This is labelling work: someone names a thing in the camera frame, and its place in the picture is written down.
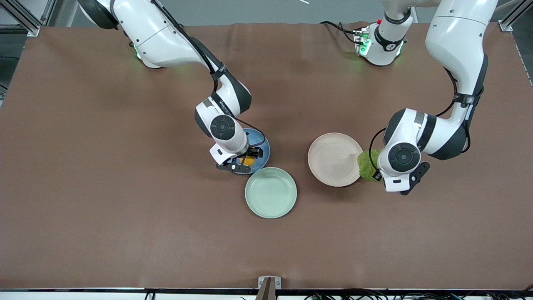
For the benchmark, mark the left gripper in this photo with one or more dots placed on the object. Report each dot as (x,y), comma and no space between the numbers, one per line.
(375,175)

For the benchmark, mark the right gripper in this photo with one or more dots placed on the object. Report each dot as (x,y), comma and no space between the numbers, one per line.
(252,151)

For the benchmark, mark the yellow lemon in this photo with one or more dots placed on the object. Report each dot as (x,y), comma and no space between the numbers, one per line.
(248,160)

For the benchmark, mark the green lettuce leaf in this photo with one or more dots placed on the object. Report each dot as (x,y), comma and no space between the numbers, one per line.
(366,164)

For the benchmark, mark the beige plate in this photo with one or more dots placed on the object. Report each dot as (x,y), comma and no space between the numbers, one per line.
(333,160)

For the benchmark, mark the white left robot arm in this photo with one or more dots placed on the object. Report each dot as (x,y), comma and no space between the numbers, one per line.
(458,41)

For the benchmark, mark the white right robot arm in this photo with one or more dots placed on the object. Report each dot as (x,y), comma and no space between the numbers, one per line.
(158,37)

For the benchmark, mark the blue plate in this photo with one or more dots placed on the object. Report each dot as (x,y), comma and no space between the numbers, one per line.
(261,161)

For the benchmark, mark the pale green plate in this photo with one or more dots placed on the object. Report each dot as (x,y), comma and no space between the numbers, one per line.
(270,192)

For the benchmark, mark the brown table cover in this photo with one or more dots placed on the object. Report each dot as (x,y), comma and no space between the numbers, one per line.
(125,208)

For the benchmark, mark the grey metal mount bracket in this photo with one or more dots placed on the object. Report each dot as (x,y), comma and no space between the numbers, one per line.
(269,284)

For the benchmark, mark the aluminium frame profile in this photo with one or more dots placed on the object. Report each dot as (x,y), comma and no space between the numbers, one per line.
(25,18)
(514,16)

